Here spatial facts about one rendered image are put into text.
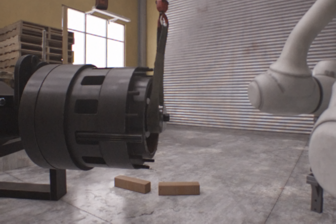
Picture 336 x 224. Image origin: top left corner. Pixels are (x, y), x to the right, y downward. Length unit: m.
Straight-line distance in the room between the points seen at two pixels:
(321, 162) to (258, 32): 6.22
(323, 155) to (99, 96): 0.87
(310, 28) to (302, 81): 0.12
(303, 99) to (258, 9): 6.12
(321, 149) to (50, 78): 1.09
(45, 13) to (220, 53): 4.43
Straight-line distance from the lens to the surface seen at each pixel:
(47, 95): 1.16
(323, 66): 0.74
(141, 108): 1.04
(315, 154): 0.39
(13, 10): 6.04
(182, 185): 2.46
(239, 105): 6.52
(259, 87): 0.62
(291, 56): 0.64
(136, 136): 0.98
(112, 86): 1.07
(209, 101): 6.82
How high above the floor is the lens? 0.96
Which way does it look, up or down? 1 degrees down
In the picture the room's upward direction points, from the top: straight up
